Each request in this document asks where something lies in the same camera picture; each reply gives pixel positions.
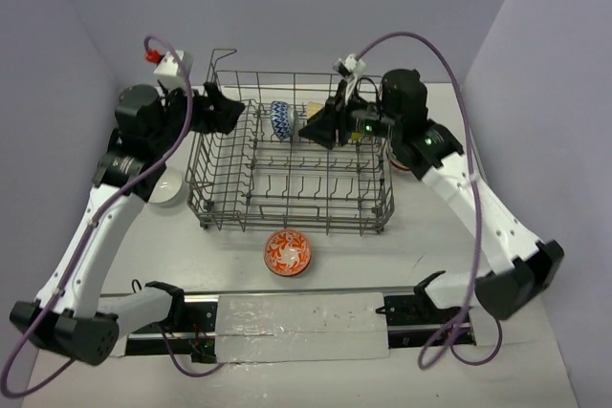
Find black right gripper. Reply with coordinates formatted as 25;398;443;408
298;78;403;149

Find blue zigzag patterned bowl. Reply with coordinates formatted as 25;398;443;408
270;100;295;141

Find white bowl yellow flower pattern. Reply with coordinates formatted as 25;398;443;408
307;101;324;118

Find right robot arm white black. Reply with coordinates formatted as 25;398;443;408
298;68;564;323

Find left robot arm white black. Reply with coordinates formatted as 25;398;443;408
10;83;245;366

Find plain white bowl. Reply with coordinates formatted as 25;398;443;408
148;167;186;208

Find orange floral patterned bowl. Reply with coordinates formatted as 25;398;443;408
263;228;313;277

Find white taped cover panel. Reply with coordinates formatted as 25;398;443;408
215;292;389;363

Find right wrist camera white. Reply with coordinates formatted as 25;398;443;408
333;54;366;96

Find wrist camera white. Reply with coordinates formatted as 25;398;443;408
333;54;366;96
144;49;186;91

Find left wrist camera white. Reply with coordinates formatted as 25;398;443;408
144;49;186;91

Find grey wire dish rack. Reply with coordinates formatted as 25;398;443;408
186;48;395;235

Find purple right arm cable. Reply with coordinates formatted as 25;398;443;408
356;32;503;371

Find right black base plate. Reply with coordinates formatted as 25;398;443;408
375;293;460;349

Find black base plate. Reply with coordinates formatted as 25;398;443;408
375;293;460;349
124;294;219;364

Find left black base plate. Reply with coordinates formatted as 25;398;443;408
124;294;219;364

